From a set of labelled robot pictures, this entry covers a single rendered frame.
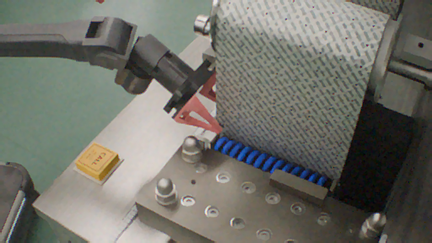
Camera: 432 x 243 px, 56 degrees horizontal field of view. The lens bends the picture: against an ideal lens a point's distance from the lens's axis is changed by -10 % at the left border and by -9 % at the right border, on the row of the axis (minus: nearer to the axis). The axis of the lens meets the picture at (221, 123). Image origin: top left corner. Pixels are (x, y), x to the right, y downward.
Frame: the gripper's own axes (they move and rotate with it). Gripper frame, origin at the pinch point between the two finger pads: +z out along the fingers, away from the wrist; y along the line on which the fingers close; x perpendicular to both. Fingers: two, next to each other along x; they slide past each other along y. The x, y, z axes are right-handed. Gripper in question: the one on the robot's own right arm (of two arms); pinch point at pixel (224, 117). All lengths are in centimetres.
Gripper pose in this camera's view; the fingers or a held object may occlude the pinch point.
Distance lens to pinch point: 76.9
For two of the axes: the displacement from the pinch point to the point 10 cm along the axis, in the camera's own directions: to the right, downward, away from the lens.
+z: 7.6, 6.5, 0.6
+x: 4.3, -4.4, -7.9
